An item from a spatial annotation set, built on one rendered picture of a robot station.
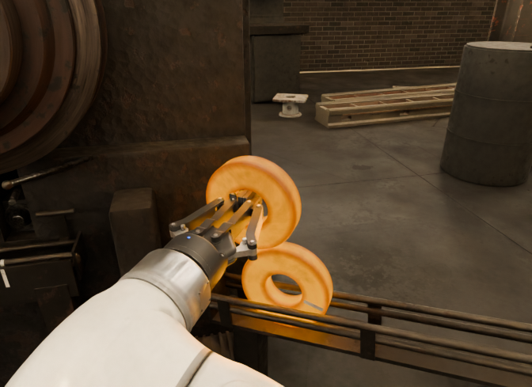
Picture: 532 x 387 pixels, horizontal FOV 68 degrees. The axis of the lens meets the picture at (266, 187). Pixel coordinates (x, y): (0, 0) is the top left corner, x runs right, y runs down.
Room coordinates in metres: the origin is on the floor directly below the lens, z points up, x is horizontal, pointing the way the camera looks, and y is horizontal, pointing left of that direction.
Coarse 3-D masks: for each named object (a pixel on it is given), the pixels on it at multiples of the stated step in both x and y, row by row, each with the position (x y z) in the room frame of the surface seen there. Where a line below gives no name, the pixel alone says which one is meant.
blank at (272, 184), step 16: (240, 160) 0.55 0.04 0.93; (256, 160) 0.54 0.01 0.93; (224, 176) 0.55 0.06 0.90; (240, 176) 0.54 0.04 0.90; (256, 176) 0.53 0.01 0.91; (272, 176) 0.52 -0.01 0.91; (288, 176) 0.54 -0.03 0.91; (208, 192) 0.56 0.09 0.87; (224, 192) 0.55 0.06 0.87; (256, 192) 0.53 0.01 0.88; (272, 192) 0.52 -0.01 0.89; (288, 192) 0.51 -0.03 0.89; (272, 208) 0.52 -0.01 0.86; (288, 208) 0.51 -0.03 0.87; (272, 224) 0.52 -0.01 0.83; (288, 224) 0.51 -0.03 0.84; (240, 240) 0.54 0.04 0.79; (272, 240) 0.52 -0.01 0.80
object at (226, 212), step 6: (234, 198) 0.52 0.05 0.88; (228, 204) 0.50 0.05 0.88; (222, 210) 0.49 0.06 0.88; (228, 210) 0.49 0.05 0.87; (216, 216) 0.47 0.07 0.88; (222, 216) 0.47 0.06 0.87; (228, 216) 0.49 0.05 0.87; (204, 222) 0.45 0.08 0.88; (210, 222) 0.45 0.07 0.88; (216, 222) 0.46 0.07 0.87; (222, 222) 0.47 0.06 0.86; (198, 228) 0.43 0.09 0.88; (204, 228) 0.43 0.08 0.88; (198, 234) 0.42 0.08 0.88
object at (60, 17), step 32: (32, 0) 0.58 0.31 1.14; (64, 0) 0.61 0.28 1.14; (32, 32) 0.58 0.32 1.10; (64, 32) 0.61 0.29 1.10; (32, 64) 0.58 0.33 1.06; (64, 64) 0.61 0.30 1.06; (32, 96) 0.58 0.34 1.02; (64, 96) 0.61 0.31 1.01; (0, 128) 0.57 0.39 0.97; (32, 128) 0.59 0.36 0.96
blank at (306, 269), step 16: (272, 256) 0.52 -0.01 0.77; (288, 256) 0.51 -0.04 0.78; (304, 256) 0.51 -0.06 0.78; (256, 272) 0.53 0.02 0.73; (272, 272) 0.52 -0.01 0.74; (288, 272) 0.51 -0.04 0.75; (304, 272) 0.50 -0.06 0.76; (320, 272) 0.50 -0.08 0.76; (256, 288) 0.53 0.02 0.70; (272, 288) 0.54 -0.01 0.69; (304, 288) 0.50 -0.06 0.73; (320, 288) 0.49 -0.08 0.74; (272, 304) 0.52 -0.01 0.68; (288, 304) 0.51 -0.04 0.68; (304, 304) 0.50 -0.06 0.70; (320, 304) 0.49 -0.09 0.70; (304, 320) 0.50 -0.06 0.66
